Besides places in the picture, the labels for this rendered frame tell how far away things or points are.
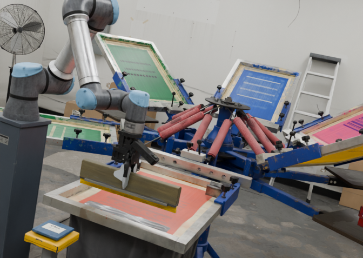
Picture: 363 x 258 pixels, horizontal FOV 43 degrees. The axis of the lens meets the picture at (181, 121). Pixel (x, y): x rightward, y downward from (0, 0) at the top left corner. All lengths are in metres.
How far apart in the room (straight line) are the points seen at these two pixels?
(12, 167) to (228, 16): 4.75
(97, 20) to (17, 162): 0.68
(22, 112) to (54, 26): 5.53
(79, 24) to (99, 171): 0.55
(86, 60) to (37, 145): 0.55
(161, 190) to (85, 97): 0.43
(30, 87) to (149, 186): 0.67
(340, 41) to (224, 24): 1.51
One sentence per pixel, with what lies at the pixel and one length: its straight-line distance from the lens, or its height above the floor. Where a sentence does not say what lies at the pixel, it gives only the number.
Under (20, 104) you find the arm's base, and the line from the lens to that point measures 2.03.
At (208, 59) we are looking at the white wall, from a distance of 6.42.
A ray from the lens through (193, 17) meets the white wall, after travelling 6.52.
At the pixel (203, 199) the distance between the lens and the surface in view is 2.18.
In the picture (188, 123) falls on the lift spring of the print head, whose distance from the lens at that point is 2.86.
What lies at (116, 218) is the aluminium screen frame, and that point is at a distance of 1.72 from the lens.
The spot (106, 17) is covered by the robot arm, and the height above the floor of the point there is 1.68.
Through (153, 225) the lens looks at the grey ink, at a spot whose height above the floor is 0.96.
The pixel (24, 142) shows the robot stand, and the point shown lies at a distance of 2.04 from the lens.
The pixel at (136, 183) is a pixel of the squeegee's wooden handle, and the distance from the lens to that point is 1.74.
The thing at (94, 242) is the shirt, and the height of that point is 0.83.
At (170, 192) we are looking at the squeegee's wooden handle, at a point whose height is 1.12.
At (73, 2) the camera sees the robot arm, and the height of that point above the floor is 1.71.
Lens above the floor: 1.68
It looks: 11 degrees down
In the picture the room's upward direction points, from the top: 11 degrees clockwise
